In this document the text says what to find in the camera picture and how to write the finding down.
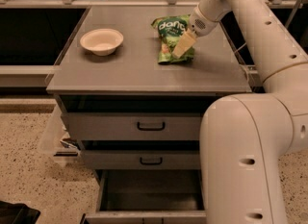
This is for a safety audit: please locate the grey drawer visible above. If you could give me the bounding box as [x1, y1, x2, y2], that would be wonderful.
[80, 170, 207, 224]
[81, 150, 200, 170]
[62, 112, 201, 141]

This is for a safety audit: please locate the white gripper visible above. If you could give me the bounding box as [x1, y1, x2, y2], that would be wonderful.
[172, 7, 218, 59]

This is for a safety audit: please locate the middle grey drawer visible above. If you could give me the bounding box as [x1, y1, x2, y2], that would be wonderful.
[81, 150, 200, 170]

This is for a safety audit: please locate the green rice chip bag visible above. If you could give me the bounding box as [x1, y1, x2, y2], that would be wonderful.
[151, 14, 194, 64]

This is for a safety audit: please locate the clear plastic bin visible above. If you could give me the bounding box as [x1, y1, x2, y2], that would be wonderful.
[38, 106, 80, 166]

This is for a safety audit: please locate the white paper bowl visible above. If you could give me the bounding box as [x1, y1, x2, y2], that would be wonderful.
[80, 29, 124, 56]

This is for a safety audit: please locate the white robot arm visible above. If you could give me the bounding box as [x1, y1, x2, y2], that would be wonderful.
[172, 0, 308, 224]

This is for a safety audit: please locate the black object bottom left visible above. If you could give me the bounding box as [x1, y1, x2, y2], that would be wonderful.
[0, 201, 40, 224]

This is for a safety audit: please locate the top grey drawer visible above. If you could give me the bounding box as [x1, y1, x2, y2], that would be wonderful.
[62, 112, 201, 141]

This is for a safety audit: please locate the bottom grey drawer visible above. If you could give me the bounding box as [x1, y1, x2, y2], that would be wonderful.
[80, 170, 207, 224]

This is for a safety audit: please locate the grey drawer cabinet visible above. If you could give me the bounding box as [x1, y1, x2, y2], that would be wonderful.
[45, 6, 253, 224]

